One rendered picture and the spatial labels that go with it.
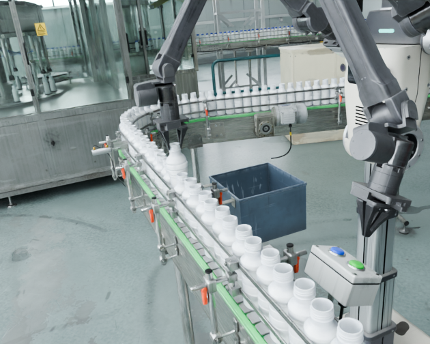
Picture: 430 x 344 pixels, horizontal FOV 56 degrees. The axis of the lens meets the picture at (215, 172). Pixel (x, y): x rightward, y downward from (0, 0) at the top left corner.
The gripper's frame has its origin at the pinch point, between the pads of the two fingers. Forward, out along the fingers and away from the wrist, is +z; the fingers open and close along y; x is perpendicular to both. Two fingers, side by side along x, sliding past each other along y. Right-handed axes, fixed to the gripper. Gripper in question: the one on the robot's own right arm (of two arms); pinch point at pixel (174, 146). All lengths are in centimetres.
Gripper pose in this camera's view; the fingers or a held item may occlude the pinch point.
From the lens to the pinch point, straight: 131.9
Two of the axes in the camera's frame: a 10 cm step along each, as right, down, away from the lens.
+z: 0.9, 9.3, 3.5
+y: -9.1, 2.2, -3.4
